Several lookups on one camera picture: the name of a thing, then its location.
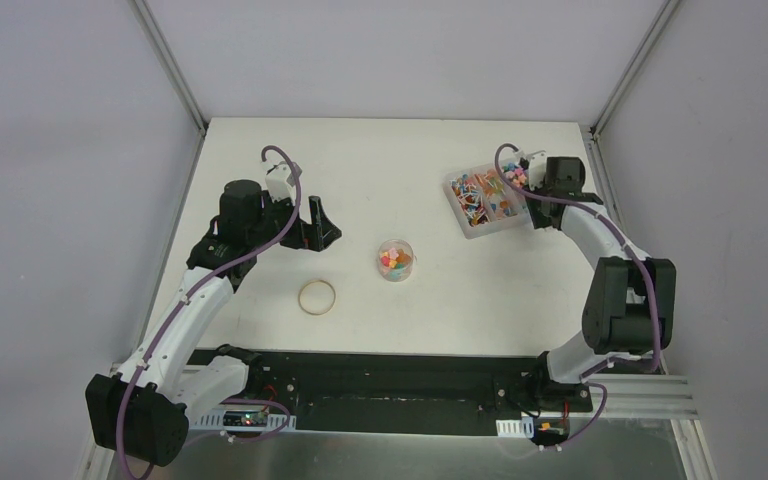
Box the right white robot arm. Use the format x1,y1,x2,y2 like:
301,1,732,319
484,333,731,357
519,152,677,410

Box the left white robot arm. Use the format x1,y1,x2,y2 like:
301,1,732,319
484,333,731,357
85,180,342,468

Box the clear plastic jar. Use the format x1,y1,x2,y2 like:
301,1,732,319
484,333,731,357
376,239,415,282

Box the clear compartment candy box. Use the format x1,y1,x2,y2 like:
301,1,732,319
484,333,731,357
442,162,532,239

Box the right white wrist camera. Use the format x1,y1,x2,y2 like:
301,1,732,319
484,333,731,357
515,150,548,190

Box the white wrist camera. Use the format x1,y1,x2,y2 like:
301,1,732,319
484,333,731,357
263,160,297,204
515,150,548,190

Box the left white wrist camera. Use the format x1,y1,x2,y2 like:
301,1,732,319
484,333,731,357
263,160,297,204

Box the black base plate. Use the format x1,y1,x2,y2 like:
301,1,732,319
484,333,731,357
185,345,594,437

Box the right aluminium frame post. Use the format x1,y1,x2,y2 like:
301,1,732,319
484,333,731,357
590,0,684,140

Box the aluminium frame post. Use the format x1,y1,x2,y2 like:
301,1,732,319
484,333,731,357
128,0,209,137
590,0,684,140

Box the left white cable duct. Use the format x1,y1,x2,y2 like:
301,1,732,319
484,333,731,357
190,406,297,433

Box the white cable duct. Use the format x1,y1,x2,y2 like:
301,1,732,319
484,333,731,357
190,406,297,433
495,417,535,439

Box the left aluminium frame post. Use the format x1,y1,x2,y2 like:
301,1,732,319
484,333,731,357
128,0,209,137

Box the right white cable duct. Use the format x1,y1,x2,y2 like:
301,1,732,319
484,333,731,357
495,417,535,439

